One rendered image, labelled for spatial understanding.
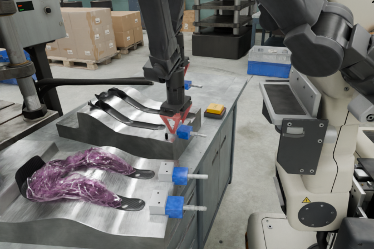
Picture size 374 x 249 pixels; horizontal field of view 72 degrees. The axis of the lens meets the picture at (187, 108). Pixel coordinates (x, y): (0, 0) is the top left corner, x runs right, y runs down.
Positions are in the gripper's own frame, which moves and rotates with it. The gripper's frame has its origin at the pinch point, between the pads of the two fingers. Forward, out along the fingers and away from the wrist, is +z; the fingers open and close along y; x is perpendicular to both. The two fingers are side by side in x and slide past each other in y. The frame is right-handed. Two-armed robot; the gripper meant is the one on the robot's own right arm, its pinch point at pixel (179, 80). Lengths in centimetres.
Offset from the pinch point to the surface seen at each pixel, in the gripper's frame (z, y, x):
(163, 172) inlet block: 7, 49, 17
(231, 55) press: 90, -358, -63
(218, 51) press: 85, -359, -89
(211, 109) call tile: 11.6, 0.6, 14.8
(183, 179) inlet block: 9, 47, 22
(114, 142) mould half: 11.0, 36.2, -9.3
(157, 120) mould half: 6.2, 24.8, 2.0
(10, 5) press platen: -33, 24, -58
